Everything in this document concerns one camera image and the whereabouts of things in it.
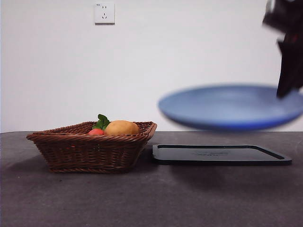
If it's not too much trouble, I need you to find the light blue round plate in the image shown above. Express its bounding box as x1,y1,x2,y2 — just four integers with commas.
158,82,303,132

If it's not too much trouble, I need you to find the black rectangular tray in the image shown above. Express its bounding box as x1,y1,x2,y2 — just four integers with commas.
151,144,293,166

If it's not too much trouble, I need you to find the yellow-brown potato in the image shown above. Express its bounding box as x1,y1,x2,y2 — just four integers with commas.
104,120,140,137

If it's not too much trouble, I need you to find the orange carrot with green leaf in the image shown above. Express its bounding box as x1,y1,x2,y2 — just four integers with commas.
88,114,111,136

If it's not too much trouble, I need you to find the brown wicker basket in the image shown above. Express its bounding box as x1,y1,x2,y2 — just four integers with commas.
26,121,158,174

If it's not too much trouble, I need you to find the white wall socket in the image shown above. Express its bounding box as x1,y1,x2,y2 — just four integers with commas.
94,3,116,26

